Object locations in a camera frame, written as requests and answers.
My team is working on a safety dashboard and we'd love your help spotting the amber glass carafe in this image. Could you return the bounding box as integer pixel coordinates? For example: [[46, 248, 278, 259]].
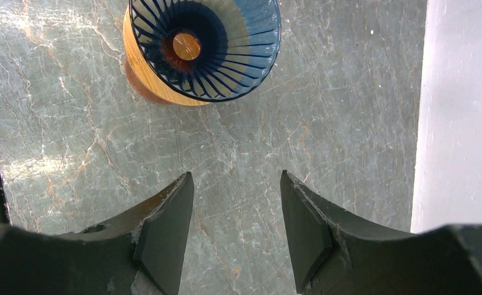
[[125, 59, 170, 104]]

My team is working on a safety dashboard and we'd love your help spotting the blue glass dripper cone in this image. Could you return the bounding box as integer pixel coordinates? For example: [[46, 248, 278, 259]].
[[128, 0, 282, 103]]

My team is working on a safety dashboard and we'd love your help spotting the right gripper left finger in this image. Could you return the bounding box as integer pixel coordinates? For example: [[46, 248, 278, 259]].
[[0, 172, 194, 294]]

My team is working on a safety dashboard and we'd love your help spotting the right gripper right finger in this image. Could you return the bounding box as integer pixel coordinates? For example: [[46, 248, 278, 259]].
[[280, 171, 482, 294]]

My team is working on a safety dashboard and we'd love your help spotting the light wooden dripper ring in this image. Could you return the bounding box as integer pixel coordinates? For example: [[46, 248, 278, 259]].
[[122, 6, 211, 107]]

